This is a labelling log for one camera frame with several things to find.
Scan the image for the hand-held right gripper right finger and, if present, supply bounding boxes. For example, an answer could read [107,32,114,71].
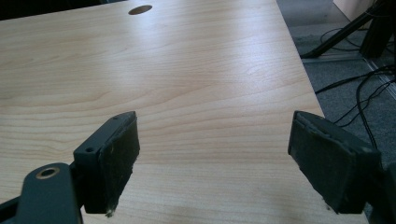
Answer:
[287,110,384,215]

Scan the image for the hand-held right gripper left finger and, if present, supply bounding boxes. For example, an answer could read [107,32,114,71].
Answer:
[73,110,141,217]

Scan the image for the metal floor strip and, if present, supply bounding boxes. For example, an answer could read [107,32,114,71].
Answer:
[301,51,396,101]

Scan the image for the black stand leg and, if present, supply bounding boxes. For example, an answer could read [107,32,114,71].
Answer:
[300,1,387,60]

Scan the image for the black stand base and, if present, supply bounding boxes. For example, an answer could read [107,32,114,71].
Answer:
[360,12,396,59]

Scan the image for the beige board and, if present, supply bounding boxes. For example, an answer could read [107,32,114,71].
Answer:
[332,0,378,21]

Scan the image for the thin black cable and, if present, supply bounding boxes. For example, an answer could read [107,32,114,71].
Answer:
[332,72,396,149]
[319,27,370,53]

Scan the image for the thick black cable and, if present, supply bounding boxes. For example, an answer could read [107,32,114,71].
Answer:
[314,64,396,95]

